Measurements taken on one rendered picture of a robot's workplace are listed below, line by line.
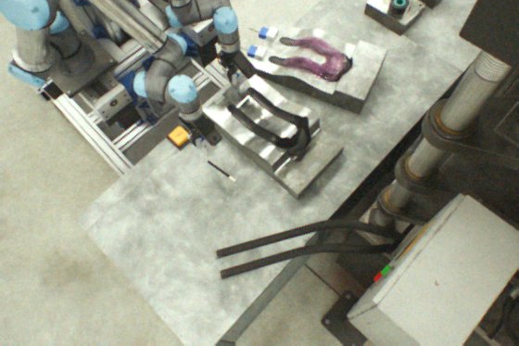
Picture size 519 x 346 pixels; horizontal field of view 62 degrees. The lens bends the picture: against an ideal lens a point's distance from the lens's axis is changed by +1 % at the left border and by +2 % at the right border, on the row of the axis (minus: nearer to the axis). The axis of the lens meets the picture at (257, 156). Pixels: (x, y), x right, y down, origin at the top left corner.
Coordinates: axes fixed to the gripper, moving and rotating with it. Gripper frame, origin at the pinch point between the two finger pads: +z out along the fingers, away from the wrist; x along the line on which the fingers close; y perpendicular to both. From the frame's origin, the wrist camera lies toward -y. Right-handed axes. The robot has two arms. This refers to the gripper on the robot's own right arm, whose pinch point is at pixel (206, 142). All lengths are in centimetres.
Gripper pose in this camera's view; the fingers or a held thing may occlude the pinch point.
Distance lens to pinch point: 155.7
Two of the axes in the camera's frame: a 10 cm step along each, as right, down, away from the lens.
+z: 0.6, 4.1, 9.1
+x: -6.9, 6.7, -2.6
